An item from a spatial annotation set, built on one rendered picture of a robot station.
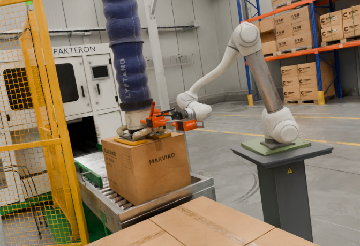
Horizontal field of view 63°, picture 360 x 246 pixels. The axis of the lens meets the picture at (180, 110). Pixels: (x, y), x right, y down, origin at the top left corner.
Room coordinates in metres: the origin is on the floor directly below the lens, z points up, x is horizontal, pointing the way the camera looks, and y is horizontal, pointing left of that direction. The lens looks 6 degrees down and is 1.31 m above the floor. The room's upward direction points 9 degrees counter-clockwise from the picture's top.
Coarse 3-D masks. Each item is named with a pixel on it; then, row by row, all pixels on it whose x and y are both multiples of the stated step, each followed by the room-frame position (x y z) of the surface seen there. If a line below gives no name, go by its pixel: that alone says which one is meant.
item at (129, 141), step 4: (116, 140) 2.04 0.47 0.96; (120, 140) 1.97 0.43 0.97; (124, 140) 1.92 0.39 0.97; (128, 140) 1.88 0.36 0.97; (132, 140) 1.84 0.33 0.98; (136, 140) 1.84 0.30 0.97; (140, 140) 1.83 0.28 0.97; (144, 140) 1.84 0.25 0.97; (128, 144) 1.85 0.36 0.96; (132, 144) 1.79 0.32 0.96; (136, 144) 1.81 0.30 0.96
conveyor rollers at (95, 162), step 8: (96, 152) 3.76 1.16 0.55; (80, 160) 3.47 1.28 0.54; (88, 160) 3.36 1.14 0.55; (96, 160) 3.31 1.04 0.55; (96, 168) 2.95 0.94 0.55; (104, 168) 2.90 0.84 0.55; (104, 176) 2.62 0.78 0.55; (104, 184) 2.43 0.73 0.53; (104, 192) 2.18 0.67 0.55; (112, 192) 2.19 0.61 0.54; (112, 200) 2.01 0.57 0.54; (120, 200) 2.02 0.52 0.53
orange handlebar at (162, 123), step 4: (156, 112) 2.32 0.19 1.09; (160, 112) 2.27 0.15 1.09; (168, 112) 2.17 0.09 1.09; (140, 120) 1.92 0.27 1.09; (144, 120) 1.88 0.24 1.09; (160, 120) 1.71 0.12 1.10; (164, 120) 1.69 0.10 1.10; (168, 120) 1.69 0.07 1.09; (160, 124) 1.69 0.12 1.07; (164, 124) 1.64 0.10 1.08; (172, 124) 1.56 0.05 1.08; (188, 124) 1.45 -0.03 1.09; (192, 124) 1.45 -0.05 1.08
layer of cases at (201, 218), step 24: (168, 216) 1.63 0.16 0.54; (192, 216) 1.58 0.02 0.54; (216, 216) 1.54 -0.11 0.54; (240, 216) 1.50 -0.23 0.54; (120, 240) 1.44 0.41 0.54; (144, 240) 1.40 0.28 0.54; (168, 240) 1.37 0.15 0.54; (192, 240) 1.34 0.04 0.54; (216, 240) 1.30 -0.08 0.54; (240, 240) 1.27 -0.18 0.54; (264, 240) 1.24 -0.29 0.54; (288, 240) 1.22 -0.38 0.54
